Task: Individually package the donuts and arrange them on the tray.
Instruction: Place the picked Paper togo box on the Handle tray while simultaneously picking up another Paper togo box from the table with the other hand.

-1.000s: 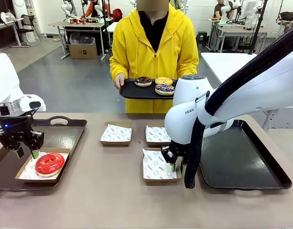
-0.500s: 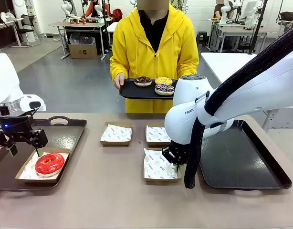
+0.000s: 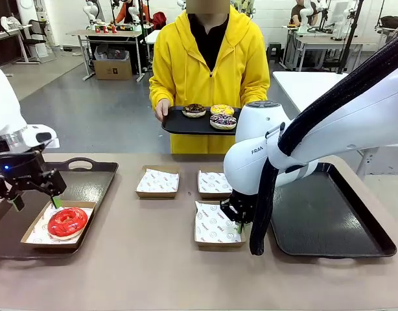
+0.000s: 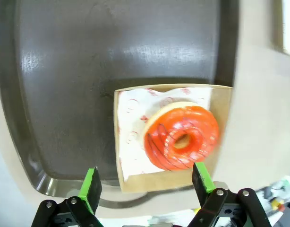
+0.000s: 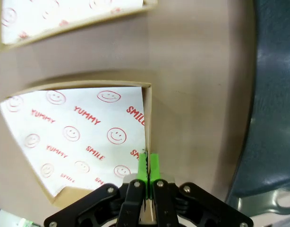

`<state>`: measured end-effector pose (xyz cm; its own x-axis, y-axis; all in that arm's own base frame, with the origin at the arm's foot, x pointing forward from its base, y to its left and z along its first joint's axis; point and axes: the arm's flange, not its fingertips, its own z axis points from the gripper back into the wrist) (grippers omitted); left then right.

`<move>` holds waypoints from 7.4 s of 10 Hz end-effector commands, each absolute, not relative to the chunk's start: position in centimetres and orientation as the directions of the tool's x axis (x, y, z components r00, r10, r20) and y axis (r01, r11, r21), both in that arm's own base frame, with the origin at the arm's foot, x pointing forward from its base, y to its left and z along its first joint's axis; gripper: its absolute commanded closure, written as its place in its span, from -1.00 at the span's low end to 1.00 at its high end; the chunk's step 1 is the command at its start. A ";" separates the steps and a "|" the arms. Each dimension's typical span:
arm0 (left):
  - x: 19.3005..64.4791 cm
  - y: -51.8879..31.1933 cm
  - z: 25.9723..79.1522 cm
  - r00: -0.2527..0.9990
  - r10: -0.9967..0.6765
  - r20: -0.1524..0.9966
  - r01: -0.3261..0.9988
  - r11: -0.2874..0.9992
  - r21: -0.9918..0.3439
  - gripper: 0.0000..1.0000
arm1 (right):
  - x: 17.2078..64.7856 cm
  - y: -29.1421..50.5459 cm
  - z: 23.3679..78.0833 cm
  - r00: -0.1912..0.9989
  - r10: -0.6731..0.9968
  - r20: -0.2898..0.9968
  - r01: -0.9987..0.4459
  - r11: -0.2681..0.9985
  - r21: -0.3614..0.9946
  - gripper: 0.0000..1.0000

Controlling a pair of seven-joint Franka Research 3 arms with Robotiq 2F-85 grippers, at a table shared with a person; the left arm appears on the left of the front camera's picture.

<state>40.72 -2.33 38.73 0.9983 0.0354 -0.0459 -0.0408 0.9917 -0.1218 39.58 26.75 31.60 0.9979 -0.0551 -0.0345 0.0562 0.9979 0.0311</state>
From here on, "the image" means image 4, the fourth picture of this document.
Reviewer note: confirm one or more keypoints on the white red-printed paper liner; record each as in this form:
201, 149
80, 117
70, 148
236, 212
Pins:
133, 123

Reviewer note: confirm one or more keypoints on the dark brown plastic tray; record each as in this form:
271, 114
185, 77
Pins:
64, 71

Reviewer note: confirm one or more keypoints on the brown cardboard donut box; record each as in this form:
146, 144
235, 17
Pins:
159, 183

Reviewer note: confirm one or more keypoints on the orange glazed donut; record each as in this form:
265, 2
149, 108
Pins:
194, 123

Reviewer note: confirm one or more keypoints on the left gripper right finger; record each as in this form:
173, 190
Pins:
202, 182

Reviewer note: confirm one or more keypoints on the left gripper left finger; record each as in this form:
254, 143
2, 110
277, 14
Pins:
90, 189

